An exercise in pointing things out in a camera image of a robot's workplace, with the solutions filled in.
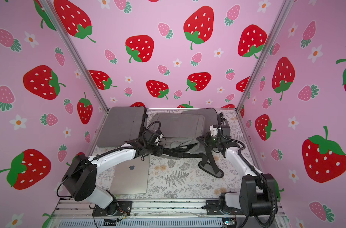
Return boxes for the dark grey laptop sleeve with handle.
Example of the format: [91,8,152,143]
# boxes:
[181,108,229,127]

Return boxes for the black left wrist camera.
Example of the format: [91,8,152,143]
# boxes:
[144,130,162,145]

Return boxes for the silver laptop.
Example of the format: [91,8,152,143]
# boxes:
[110,156,150,195]

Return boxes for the dark grey laptop sleeve left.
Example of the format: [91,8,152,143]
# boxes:
[97,106,148,148]

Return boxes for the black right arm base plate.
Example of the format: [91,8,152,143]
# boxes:
[202,199,244,216]

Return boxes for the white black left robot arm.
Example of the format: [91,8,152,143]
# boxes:
[60,121,162,216]

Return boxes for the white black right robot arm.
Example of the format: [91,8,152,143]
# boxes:
[199,114,278,228]

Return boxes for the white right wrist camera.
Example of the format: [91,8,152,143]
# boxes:
[210,125,221,138]

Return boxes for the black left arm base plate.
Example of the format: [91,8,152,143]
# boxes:
[92,200,133,217]

